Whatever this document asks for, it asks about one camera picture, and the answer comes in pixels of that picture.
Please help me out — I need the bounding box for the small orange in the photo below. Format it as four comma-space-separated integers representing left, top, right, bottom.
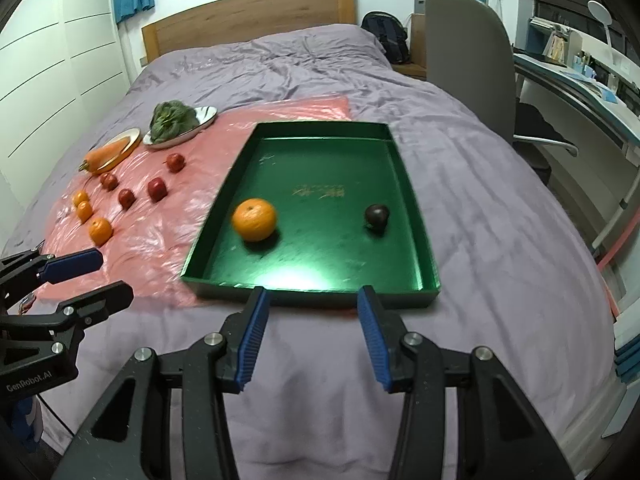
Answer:
72, 190, 90, 207
76, 200, 93, 224

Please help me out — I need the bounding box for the large orange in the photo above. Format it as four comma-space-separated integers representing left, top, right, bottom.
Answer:
231, 198, 278, 243

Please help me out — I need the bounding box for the dark purple plum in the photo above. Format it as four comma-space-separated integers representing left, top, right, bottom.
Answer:
363, 204, 390, 233

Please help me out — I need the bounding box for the green rectangular tray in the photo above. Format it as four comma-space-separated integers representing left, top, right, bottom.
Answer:
180, 122, 440, 309

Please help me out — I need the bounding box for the smartphone in red case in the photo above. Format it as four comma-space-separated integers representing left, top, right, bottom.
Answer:
18, 292, 37, 315

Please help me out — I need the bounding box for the pink plastic sheet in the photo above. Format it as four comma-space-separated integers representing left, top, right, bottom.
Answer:
36, 96, 350, 308

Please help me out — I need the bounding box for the carrot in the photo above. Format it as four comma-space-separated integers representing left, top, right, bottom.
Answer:
78, 138, 129, 174

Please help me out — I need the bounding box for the orange rimmed plate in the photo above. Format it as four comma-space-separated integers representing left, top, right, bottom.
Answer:
82, 128, 141, 174

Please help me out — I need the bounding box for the green leafy vegetable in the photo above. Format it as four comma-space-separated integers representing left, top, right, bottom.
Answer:
150, 100, 198, 142

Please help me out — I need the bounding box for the white wardrobe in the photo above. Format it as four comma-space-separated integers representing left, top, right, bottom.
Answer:
1, 0, 130, 206

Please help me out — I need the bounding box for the white plate black rim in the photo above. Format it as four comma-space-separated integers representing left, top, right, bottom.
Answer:
142, 106, 218, 151

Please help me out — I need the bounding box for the white desk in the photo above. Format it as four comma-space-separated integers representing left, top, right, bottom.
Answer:
514, 26, 639, 254

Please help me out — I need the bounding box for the wooden headboard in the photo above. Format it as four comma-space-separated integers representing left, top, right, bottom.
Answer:
142, 0, 357, 62

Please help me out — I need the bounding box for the grey desk chair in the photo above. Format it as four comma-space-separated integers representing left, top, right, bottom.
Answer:
424, 0, 579, 157

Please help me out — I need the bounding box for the black backpack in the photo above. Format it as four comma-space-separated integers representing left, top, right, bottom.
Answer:
361, 11, 410, 64

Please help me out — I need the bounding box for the white desk lamp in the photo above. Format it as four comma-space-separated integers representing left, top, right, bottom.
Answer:
587, 0, 614, 58

